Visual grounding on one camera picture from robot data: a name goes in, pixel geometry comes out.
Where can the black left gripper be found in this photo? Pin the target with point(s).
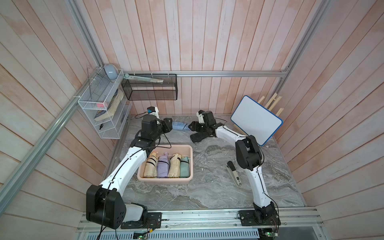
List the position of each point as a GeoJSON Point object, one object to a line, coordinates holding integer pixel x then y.
{"type": "Point", "coordinates": [166, 123]}

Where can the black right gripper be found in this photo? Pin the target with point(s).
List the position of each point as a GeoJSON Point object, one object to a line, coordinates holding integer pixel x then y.
{"type": "Point", "coordinates": [194, 126]}

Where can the pink plastic storage box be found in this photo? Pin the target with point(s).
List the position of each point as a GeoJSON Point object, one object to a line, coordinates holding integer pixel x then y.
{"type": "Point", "coordinates": [183, 150]}

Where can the mint green umbrella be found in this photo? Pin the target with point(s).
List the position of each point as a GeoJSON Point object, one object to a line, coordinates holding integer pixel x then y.
{"type": "Point", "coordinates": [185, 167]}

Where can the tan beige umbrella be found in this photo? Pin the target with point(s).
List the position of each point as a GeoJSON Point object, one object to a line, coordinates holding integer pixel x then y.
{"type": "Point", "coordinates": [175, 161]}

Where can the purple umbrella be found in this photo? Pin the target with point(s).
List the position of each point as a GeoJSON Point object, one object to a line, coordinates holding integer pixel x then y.
{"type": "Point", "coordinates": [163, 166]}

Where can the plain cream umbrella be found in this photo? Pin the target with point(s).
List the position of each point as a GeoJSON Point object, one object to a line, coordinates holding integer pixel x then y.
{"type": "Point", "coordinates": [151, 166]}

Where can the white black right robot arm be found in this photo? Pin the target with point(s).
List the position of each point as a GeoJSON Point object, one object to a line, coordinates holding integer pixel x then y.
{"type": "Point", "coordinates": [250, 158]}

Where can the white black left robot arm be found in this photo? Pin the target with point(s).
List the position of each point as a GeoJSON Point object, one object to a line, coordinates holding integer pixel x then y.
{"type": "Point", "coordinates": [104, 203]}

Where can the blue folded umbrella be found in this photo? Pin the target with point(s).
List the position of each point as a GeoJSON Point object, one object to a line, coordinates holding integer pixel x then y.
{"type": "Point", "coordinates": [180, 126]}

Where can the pale green ruler tool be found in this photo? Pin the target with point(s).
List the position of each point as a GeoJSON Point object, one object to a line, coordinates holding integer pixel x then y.
{"type": "Point", "coordinates": [142, 79]}

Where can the blue framed whiteboard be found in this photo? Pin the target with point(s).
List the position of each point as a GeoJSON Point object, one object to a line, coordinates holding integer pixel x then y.
{"type": "Point", "coordinates": [256, 120]}

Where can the wooden brush on shelf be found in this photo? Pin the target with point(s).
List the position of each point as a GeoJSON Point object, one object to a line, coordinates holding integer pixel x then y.
{"type": "Point", "coordinates": [111, 109]}

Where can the grey round speaker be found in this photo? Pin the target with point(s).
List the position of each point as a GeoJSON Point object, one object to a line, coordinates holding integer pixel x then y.
{"type": "Point", "coordinates": [111, 71]}

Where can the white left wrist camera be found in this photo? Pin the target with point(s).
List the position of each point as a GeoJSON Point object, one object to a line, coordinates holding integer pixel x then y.
{"type": "Point", "coordinates": [153, 111]}

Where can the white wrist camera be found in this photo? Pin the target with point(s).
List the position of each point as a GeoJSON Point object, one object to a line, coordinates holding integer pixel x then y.
{"type": "Point", "coordinates": [153, 111]}
{"type": "Point", "coordinates": [201, 116]}

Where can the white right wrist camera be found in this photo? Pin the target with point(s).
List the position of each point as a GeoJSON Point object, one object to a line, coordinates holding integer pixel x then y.
{"type": "Point", "coordinates": [201, 116]}

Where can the black wire mesh basket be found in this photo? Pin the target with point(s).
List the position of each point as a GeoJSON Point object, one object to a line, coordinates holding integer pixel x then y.
{"type": "Point", "coordinates": [144, 91]}

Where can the white wire shelf rack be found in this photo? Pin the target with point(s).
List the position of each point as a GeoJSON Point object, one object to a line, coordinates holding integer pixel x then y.
{"type": "Point", "coordinates": [101, 90]}

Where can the aluminium wall rail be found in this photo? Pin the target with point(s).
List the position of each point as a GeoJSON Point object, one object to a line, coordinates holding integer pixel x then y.
{"type": "Point", "coordinates": [213, 74]}

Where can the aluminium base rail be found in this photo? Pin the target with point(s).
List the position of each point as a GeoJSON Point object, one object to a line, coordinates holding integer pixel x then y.
{"type": "Point", "coordinates": [295, 223]}

